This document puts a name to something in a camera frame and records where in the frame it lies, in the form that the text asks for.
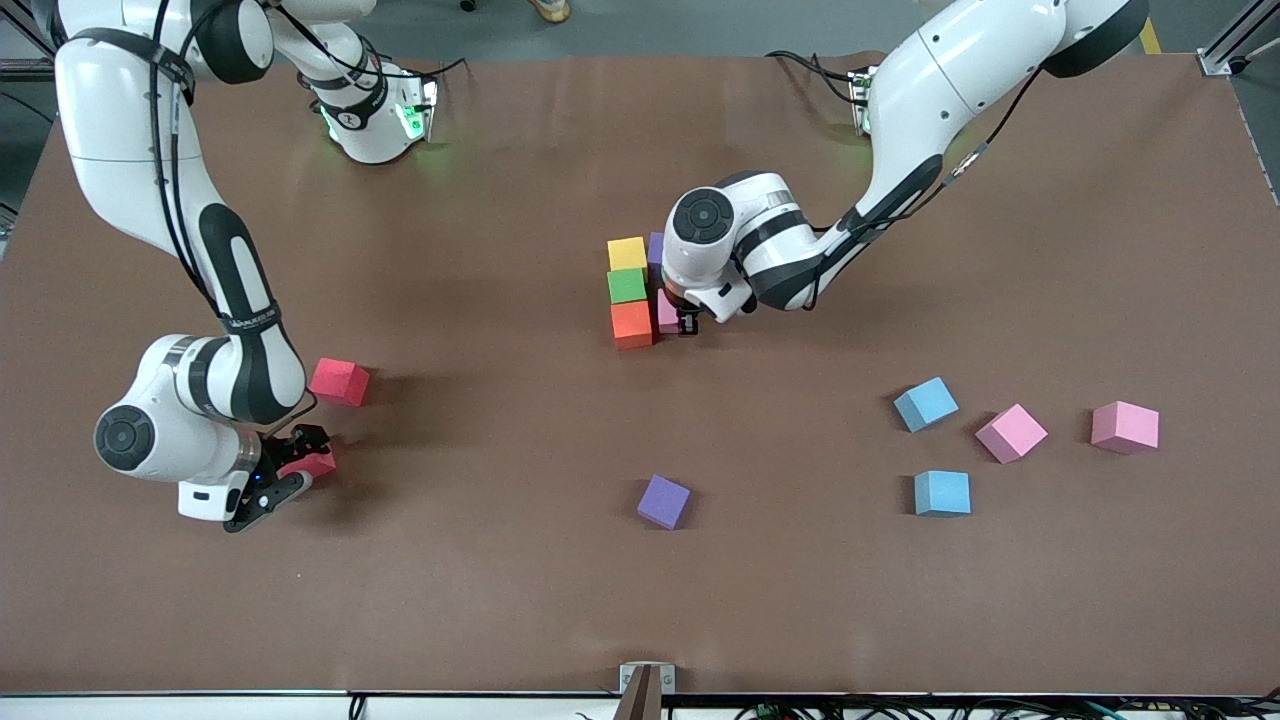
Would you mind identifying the orange foam cube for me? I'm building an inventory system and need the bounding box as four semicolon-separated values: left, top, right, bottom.
611;300;655;350

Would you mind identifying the blue foam cube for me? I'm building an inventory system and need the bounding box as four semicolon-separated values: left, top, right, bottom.
914;470;972;517
893;376;960;434

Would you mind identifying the brown table mat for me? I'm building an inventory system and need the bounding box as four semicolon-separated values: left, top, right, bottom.
0;50;1280;698

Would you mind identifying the black base cable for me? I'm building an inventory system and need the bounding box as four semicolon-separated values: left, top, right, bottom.
765;50;863;107

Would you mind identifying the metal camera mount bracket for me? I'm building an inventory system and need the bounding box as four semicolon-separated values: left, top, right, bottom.
612;662;678;720

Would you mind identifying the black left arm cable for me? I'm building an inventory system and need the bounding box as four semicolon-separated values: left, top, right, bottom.
800;55;1051;301

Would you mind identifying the black cable bundle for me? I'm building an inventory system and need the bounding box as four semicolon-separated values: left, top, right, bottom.
735;698;1280;720

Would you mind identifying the aluminium frame profile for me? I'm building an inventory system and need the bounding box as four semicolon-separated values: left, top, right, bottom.
1198;0;1280;78
0;0;61;89

